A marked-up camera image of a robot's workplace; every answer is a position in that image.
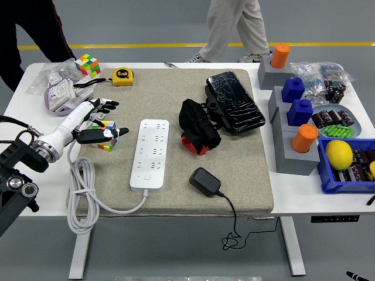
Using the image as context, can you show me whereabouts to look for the small colourful puzzle cube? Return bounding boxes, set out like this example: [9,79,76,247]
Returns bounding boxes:
[90,119,118,152]

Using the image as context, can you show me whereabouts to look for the black plastic bracket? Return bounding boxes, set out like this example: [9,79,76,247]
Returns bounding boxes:
[201,84,228,131]

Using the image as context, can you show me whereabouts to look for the blue-grey plate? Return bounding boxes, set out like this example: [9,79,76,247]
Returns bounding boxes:
[310,104,362,139]

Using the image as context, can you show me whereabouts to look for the purple plastic basket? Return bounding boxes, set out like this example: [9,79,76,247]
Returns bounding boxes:
[43,77,96,117]

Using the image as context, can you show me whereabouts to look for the thin black adapter cord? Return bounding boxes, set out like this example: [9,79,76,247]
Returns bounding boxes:
[218,191,281,250]

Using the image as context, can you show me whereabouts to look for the white wall socket panel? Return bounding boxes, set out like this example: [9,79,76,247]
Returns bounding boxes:
[74,76,94,103]
[48,80,76,109]

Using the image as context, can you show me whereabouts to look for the blue bottle-shaped block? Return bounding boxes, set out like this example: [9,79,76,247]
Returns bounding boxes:
[281,77,306,103]
[286,99,314,127]

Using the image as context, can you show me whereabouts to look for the blue plastic bin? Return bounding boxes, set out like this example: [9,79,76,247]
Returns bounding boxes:
[317,137,375,194]

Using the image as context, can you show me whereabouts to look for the white power strip cable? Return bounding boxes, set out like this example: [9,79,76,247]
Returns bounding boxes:
[66,143,151,235]

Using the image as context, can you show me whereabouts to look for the clear bag of blue parts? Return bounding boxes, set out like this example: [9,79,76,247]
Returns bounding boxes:
[289,61,326,102]
[318,61,354,83]

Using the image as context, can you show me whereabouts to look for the yellow lemon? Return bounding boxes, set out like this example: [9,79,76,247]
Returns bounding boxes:
[325,139,354,172]

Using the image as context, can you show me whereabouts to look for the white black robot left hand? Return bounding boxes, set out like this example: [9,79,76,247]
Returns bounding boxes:
[40,98,129,160]

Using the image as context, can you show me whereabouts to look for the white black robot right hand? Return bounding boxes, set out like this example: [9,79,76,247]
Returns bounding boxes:
[346,269,375,281]

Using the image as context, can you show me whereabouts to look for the yellow tape measure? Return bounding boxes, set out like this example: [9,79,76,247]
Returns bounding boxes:
[73,67,135,88]

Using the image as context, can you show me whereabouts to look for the clear plastic bags of parts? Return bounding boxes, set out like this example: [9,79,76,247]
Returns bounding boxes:
[28,60,88,96]

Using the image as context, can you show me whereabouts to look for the black power adapter plug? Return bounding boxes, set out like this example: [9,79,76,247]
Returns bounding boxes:
[189,166,223,198]

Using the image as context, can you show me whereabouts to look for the white table leg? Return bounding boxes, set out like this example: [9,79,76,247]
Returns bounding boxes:
[278,217,307,276]
[67,218,91,279]

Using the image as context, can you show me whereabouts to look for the black plastic-wrapped flat case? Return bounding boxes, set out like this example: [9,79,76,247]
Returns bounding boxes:
[206,70,267,135]

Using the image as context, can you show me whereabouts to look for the black red folded umbrella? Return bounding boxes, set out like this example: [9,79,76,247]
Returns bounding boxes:
[178,98,223,156]

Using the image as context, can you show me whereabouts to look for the black table control panel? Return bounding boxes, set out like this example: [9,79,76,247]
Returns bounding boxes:
[310,215,360,224]

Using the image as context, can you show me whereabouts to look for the white power strip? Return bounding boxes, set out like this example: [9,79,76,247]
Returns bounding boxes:
[129,118,170,193]

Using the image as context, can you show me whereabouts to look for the large colourful puzzle cube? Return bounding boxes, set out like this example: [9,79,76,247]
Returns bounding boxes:
[74,53,101,78]

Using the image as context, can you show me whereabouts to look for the silver metal bar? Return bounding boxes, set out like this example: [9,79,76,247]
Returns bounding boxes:
[114,276,263,281]

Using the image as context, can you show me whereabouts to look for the orange cylinder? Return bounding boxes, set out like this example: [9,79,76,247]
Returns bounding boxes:
[290,124,319,155]
[270,43,291,69]

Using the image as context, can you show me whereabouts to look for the grey-brown fabric mat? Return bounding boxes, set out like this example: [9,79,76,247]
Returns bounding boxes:
[66,68,275,218]

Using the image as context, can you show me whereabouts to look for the large grey block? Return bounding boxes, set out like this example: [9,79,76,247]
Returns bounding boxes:
[275,130,321,176]

